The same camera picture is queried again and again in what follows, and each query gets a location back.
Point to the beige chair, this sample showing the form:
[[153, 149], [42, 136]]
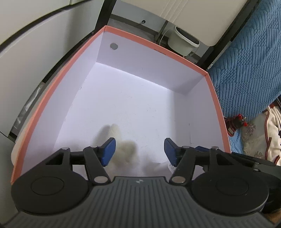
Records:
[[214, 23]]

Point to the red black devil figurine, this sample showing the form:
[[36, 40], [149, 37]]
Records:
[[235, 123]]

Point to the blue textured chair cover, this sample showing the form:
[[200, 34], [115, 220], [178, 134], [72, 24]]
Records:
[[246, 77]]

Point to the cream red black blanket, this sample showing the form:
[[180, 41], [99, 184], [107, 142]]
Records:
[[272, 134]]

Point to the floral lace cloth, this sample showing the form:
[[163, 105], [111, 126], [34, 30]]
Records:
[[253, 137]]

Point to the white small appliance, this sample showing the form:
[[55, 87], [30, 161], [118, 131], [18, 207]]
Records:
[[182, 42]]

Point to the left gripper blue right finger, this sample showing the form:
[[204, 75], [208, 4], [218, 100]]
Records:
[[183, 159]]

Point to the white charger cube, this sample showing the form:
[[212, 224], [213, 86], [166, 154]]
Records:
[[164, 169]]

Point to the white fluffy scrunchie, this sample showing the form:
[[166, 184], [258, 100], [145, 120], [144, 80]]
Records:
[[126, 160]]

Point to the pink cardboard box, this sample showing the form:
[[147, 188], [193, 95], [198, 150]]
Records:
[[119, 78]]

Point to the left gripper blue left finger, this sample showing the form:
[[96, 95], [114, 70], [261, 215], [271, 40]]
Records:
[[96, 158]]

